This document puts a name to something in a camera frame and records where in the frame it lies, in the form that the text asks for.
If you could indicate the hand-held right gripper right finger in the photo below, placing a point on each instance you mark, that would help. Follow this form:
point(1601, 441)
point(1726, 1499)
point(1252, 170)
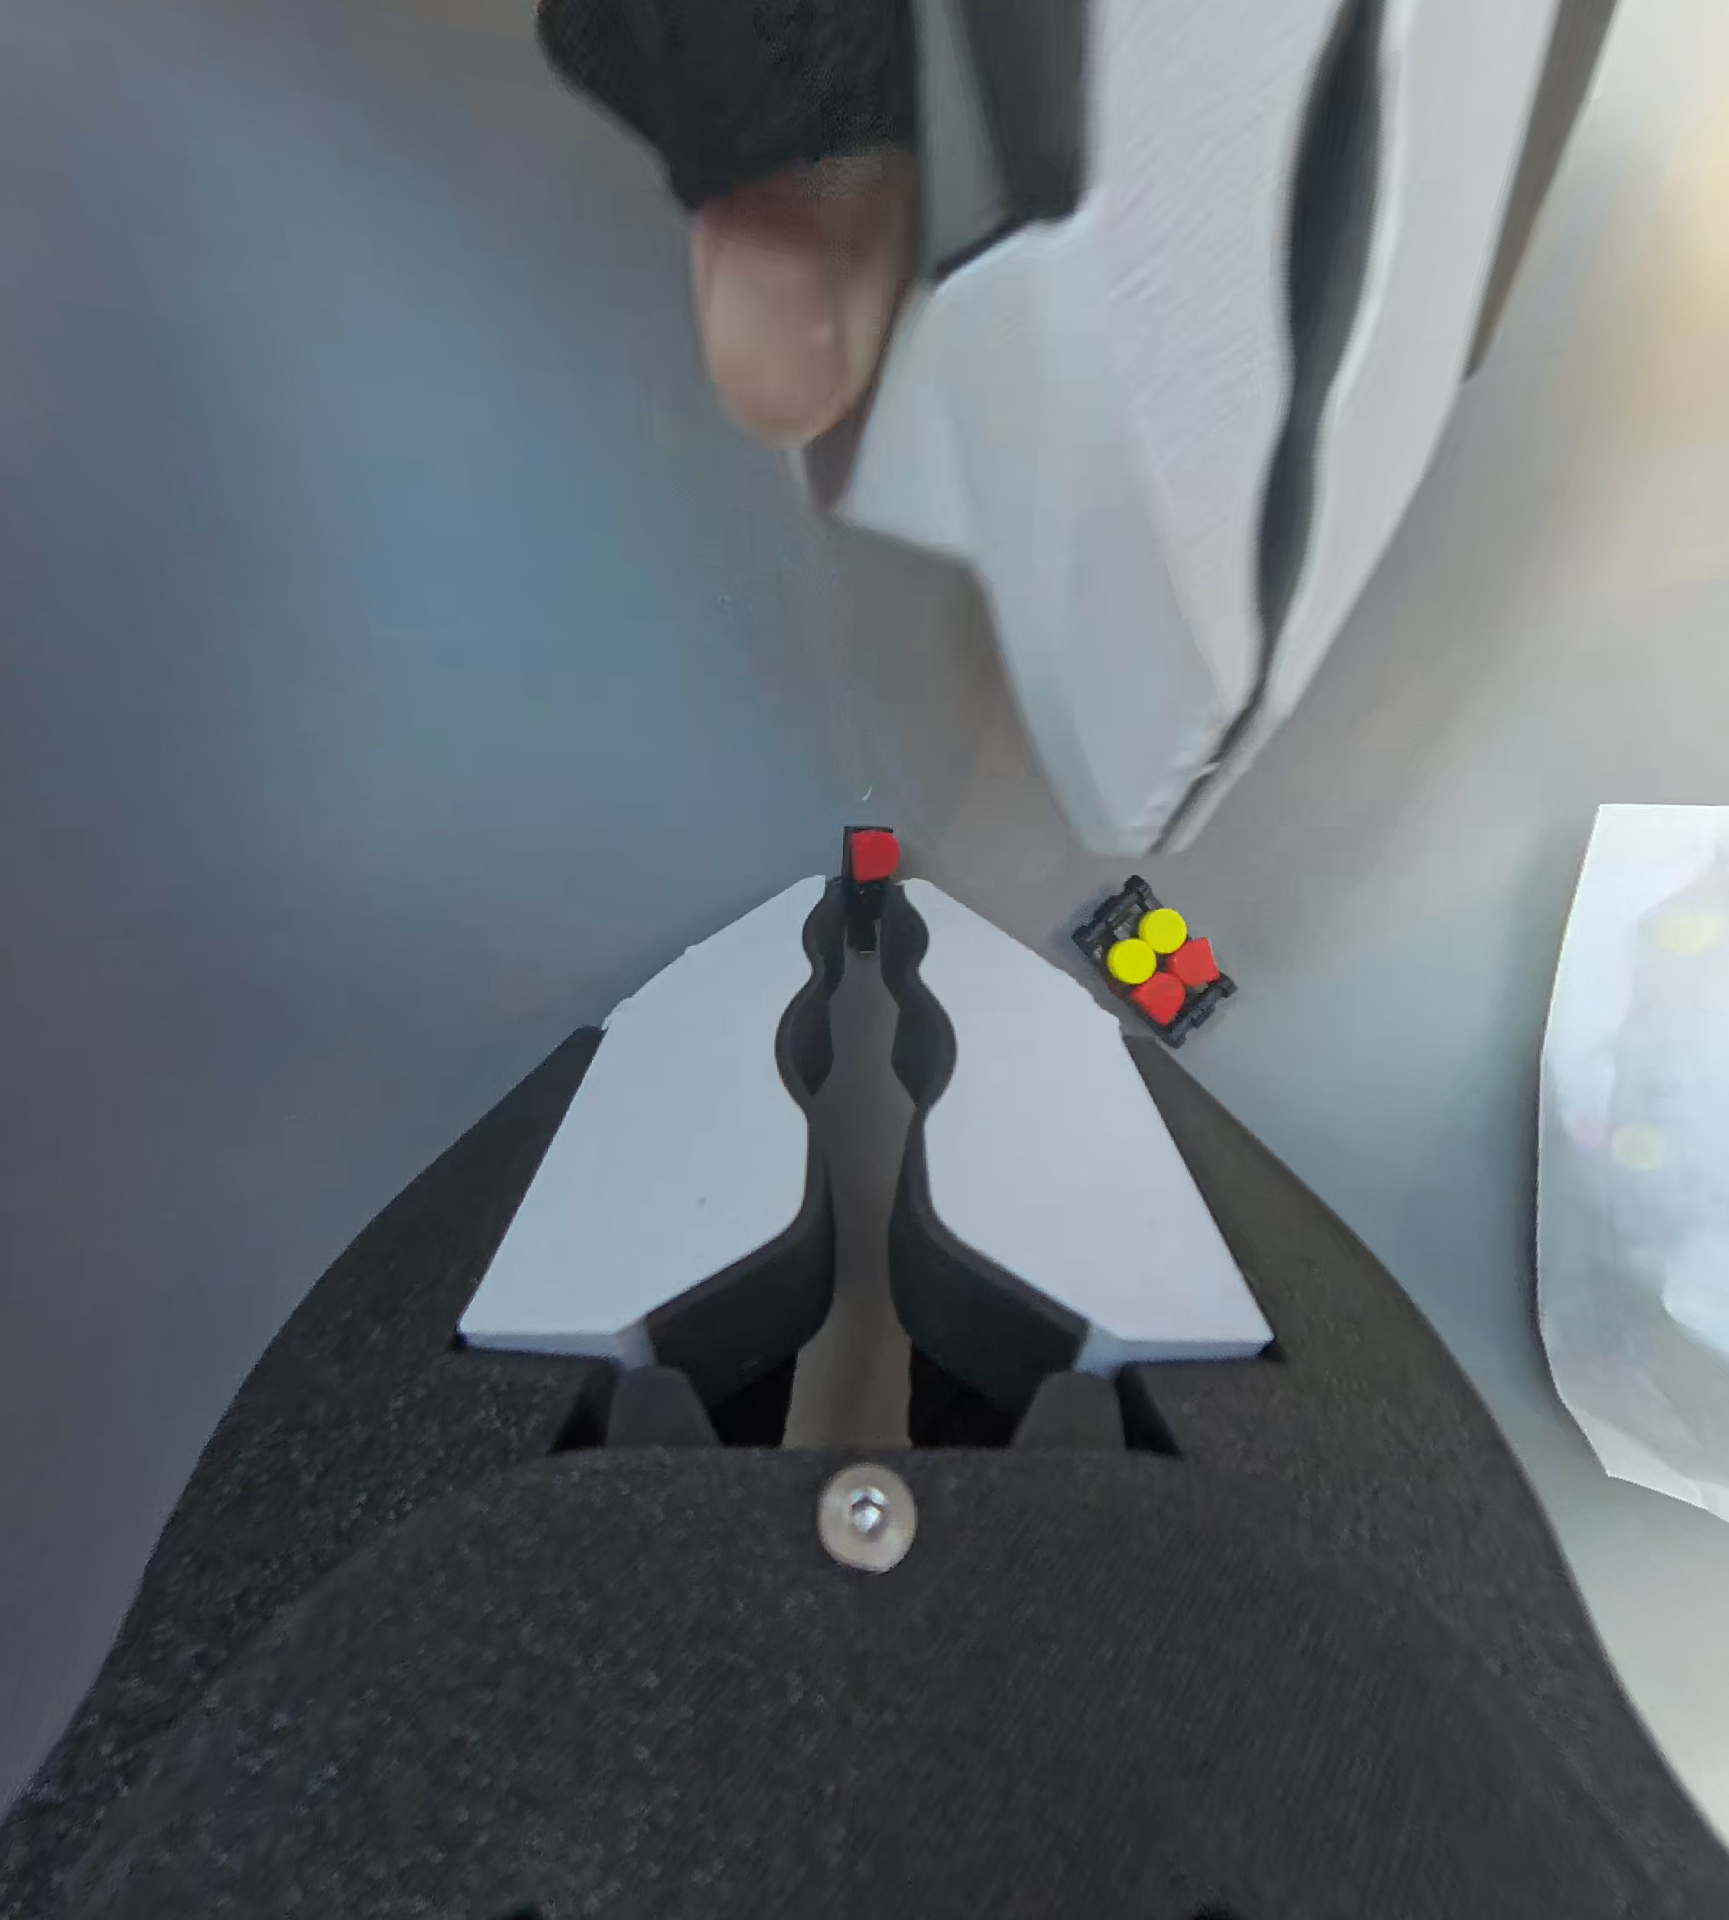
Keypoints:
point(1080, 1187)

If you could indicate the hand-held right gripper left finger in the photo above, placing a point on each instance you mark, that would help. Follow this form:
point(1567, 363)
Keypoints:
point(640, 1187)

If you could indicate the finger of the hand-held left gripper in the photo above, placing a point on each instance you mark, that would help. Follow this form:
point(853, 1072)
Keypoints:
point(1406, 301)
point(1104, 420)

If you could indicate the black red yellow brick plate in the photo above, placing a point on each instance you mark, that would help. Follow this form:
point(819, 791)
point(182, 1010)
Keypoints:
point(1154, 961)

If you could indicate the small red lego piece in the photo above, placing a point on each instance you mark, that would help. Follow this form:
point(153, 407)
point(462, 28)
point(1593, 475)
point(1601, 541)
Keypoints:
point(866, 870)

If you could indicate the torn printed white paper bag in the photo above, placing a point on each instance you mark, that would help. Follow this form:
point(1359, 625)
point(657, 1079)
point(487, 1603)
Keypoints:
point(1690, 1171)

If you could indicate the person's left hand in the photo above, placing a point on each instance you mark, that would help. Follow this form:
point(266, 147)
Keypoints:
point(790, 301)

